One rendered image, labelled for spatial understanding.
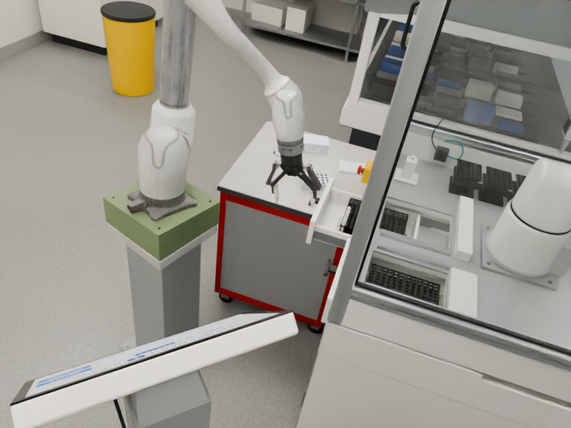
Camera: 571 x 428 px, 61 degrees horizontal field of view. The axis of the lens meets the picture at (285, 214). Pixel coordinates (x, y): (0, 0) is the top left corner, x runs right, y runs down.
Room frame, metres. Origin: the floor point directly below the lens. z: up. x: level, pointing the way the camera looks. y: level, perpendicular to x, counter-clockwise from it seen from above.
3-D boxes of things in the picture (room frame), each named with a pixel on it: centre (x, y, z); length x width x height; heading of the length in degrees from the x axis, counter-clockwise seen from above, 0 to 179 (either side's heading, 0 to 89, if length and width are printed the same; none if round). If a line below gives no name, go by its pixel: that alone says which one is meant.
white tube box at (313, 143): (2.03, -0.08, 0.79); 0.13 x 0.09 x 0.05; 96
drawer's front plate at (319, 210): (1.42, -0.13, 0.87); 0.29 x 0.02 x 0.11; 168
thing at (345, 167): (1.90, -0.27, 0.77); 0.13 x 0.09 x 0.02; 94
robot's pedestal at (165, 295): (1.32, 0.44, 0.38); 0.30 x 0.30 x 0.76; 58
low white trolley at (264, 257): (1.86, -0.05, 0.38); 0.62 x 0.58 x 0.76; 168
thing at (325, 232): (1.38, -0.33, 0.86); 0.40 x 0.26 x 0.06; 78
